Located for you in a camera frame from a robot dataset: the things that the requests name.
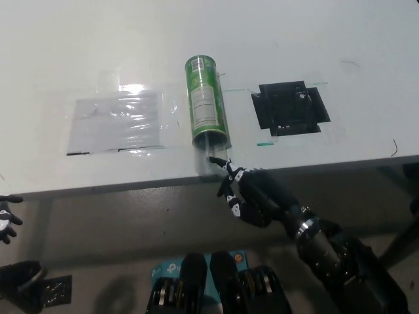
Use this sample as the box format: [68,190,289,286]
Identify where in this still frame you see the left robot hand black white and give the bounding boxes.
[0,194,24,245]

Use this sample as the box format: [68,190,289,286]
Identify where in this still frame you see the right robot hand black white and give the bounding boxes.
[208,156,310,230]

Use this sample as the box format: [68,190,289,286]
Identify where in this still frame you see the clear plastic chips tray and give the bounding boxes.
[194,143,230,183]

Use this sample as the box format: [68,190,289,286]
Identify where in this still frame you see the green cylindrical chips can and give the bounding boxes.
[183,54,232,151]

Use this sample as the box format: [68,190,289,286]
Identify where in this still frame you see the black tape square patch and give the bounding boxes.
[251,80,331,137]

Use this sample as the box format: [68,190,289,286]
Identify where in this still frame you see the teal router box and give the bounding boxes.
[150,251,251,295]

